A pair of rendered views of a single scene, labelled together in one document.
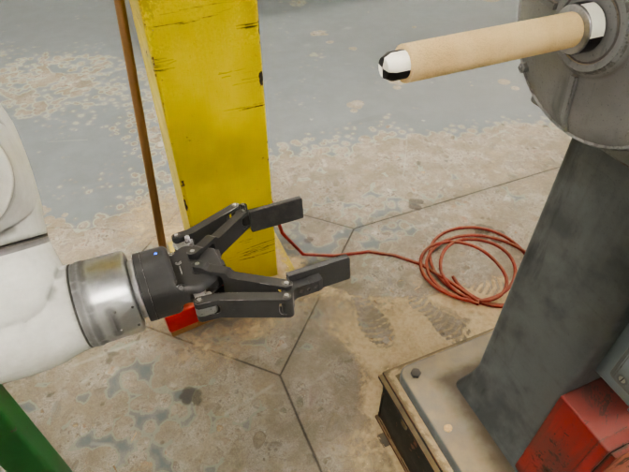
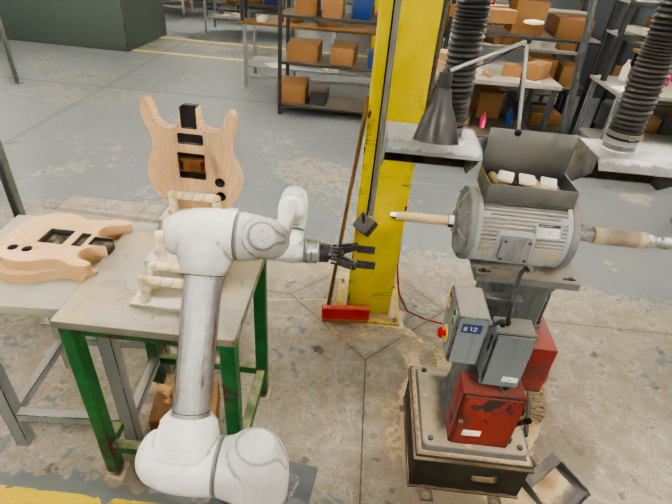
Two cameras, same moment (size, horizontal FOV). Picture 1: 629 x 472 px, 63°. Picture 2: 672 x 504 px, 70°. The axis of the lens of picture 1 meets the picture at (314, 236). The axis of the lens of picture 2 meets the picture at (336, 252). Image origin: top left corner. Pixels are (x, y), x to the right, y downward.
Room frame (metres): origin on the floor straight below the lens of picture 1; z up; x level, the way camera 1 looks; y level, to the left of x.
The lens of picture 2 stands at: (-1.00, -0.51, 2.07)
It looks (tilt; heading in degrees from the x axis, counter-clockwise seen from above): 34 degrees down; 25
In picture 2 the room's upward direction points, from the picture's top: 5 degrees clockwise
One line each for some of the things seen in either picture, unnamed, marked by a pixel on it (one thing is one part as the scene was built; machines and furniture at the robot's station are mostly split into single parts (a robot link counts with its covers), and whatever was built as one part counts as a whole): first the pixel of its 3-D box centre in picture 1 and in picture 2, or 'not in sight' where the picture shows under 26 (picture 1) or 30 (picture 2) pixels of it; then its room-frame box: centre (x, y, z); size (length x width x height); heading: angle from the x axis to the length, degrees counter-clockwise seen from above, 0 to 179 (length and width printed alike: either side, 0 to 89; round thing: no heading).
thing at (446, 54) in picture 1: (490, 46); (421, 217); (0.44, -0.16, 1.25); 0.18 x 0.03 x 0.03; 113
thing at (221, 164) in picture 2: not in sight; (194, 159); (0.23, 0.66, 1.33); 0.35 x 0.04 x 0.40; 112
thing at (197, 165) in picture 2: not in sight; (193, 164); (0.22, 0.66, 1.31); 0.10 x 0.03 x 0.05; 112
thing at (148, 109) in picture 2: not in sight; (153, 111); (0.18, 0.78, 1.49); 0.07 x 0.04 x 0.10; 112
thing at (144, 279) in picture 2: not in sight; (166, 282); (-0.10, 0.52, 1.04); 0.20 x 0.03 x 0.03; 112
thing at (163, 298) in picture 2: not in sight; (175, 296); (-0.06, 0.54, 0.94); 0.27 x 0.15 x 0.01; 113
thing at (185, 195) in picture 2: not in sight; (194, 196); (0.19, 0.64, 1.20); 0.20 x 0.03 x 0.03; 112
